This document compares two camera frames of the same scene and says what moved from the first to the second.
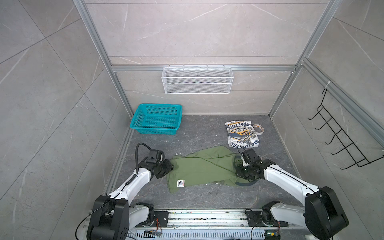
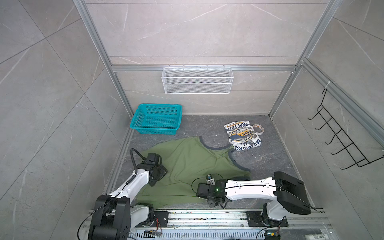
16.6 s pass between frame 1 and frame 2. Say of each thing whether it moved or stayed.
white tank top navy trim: stayed
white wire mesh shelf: stayed
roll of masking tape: stayed
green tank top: moved
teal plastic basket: stayed
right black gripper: moved
